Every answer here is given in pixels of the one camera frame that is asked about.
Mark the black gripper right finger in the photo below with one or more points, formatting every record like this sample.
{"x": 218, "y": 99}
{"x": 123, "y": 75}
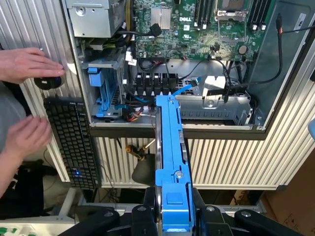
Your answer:
{"x": 211, "y": 221}

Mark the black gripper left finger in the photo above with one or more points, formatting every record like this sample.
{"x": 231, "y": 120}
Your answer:
{"x": 145, "y": 221}

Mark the metal disk bay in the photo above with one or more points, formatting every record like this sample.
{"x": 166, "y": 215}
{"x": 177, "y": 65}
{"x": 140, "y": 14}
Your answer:
{"x": 108, "y": 62}

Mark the person's right hand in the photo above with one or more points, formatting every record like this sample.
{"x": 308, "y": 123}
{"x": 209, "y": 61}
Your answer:
{"x": 32, "y": 135}

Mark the person's left hand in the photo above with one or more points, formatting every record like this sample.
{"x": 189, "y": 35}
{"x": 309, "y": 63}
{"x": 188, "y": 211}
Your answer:
{"x": 29, "y": 64}

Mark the yellow black screwdriver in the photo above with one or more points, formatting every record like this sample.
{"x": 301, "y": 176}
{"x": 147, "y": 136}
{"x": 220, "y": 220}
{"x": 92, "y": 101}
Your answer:
{"x": 134, "y": 151}

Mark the brown cardboard box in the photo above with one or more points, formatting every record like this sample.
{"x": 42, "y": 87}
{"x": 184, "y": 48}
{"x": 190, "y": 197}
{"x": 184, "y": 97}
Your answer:
{"x": 290, "y": 201}

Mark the black keyboard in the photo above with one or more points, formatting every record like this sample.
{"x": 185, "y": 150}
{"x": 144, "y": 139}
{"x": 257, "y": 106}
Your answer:
{"x": 71, "y": 142}

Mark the silver drive cage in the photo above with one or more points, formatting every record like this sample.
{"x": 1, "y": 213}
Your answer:
{"x": 216, "y": 108}

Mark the open metal PC case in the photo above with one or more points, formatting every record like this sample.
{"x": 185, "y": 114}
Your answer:
{"x": 268, "y": 73}

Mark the round coin battery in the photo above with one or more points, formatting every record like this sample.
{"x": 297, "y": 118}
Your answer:
{"x": 242, "y": 49}

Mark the person's grey shirt trunk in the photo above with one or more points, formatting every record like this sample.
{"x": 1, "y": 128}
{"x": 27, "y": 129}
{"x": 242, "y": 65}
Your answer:
{"x": 9, "y": 110}

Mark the green Dell motherboard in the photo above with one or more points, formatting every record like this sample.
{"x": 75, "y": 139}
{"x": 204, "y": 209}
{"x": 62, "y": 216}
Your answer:
{"x": 197, "y": 41}

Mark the silver chipset heatsink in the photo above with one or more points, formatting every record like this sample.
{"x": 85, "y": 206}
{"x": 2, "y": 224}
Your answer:
{"x": 160, "y": 18}

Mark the silver power supply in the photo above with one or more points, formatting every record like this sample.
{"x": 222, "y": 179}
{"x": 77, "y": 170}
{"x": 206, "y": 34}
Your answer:
{"x": 91, "y": 22}

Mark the silver socket cover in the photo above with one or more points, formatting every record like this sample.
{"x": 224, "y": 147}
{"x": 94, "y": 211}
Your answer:
{"x": 231, "y": 14}

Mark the black RAM slot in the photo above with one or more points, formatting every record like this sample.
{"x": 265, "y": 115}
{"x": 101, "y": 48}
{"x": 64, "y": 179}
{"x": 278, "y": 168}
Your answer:
{"x": 260, "y": 14}
{"x": 201, "y": 12}
{"x": 197, "y": 12}
{"x": 206, "y": 12}
{"x": 256, "y": 14}
{"x": 264, "y": 14}
{"x": 251, "y": 14}
{"x": 211, "y": 11}

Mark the CPU socket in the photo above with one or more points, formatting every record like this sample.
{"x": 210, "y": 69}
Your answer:
{"x": 232, "y": 3}

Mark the black ribbed fan duct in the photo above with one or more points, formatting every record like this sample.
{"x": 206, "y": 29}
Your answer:
{"x": 157, "y": 84}

